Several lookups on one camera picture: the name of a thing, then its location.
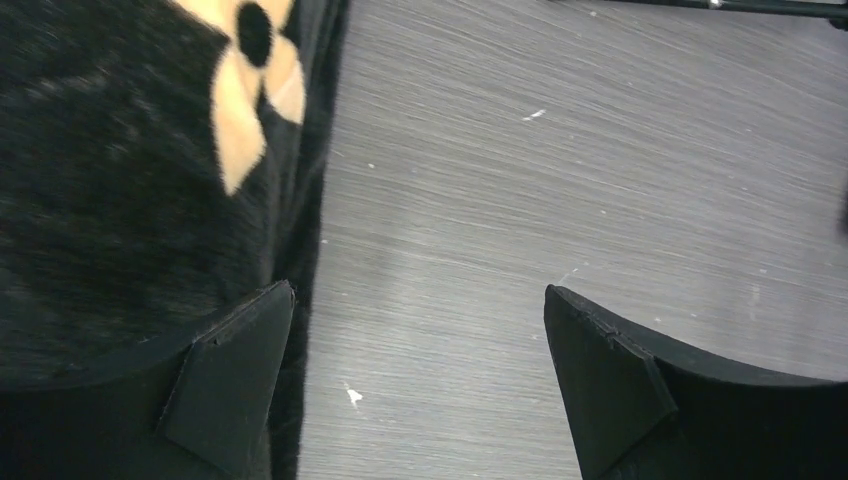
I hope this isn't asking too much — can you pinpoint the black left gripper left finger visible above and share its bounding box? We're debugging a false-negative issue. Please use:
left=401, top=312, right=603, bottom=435
left=1, top=281, right=294, bottom=479

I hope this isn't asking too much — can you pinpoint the black folding stand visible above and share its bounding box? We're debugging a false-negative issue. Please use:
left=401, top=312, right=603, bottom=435
left=613, top=0, right=847, bottom=31

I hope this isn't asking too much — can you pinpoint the black floral pillowcase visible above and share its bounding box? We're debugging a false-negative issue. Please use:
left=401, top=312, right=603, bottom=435
left=1, top=1, right=351, bottom=479

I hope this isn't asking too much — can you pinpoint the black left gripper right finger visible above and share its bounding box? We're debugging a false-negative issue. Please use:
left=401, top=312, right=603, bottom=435
left=544, top=285, right=847, bottom=479

